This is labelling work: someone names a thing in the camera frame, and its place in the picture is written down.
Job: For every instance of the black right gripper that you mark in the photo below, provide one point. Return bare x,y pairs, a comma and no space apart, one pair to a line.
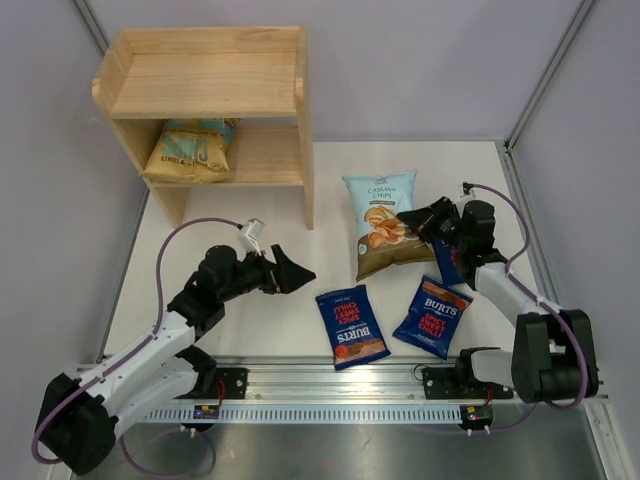
424,220

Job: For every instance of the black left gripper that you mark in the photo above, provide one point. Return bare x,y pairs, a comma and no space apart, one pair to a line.
284,276

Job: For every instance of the light blue cassava chips bag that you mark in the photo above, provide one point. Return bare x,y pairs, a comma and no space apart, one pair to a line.
382,238

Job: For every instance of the yellow kettle chips bag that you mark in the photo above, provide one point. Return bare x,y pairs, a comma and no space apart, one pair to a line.
192,151

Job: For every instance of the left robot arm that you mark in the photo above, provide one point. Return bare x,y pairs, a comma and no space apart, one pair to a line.
81,419

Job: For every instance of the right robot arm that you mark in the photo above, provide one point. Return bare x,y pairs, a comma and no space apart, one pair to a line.
553,357

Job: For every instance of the wooden two-tier shelf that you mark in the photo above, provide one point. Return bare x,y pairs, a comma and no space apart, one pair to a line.
257,74

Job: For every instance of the blue Burts bag right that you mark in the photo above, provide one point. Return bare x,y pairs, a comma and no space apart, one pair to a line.
454,267

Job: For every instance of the blue burts bag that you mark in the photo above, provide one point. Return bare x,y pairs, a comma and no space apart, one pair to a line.
454,267
352,328
433,317

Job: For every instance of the blue Burts bag middle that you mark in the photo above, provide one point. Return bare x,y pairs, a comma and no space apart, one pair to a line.
433,317

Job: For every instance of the blue Burts bag left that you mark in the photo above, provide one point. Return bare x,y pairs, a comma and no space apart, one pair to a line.
352,328

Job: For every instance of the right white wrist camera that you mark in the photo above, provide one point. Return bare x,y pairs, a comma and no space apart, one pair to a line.
467,194

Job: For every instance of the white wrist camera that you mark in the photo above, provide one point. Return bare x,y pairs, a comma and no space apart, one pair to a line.
248,235
467,194

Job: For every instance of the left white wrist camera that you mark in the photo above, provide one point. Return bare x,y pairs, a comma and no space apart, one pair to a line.
248,235

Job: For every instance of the aluminium mounting rail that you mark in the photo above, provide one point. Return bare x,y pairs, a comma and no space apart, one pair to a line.
314,379

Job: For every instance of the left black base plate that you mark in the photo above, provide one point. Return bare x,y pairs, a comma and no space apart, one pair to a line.
228,383

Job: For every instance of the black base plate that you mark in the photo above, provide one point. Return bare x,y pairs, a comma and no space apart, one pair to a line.
228,383
445,383

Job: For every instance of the white slotted cable duct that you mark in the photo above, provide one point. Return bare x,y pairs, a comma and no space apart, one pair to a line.
437,414

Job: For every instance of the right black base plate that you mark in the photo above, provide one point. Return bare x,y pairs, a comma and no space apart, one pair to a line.
445,383

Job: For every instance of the right aluminium frame post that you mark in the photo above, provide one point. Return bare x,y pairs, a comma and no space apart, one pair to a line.
573,29

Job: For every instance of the aluminium frame post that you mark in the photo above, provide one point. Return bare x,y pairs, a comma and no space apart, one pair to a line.
573,29
92,24

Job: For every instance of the left aluminium frame post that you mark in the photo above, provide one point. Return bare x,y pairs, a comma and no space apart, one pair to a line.
92,24

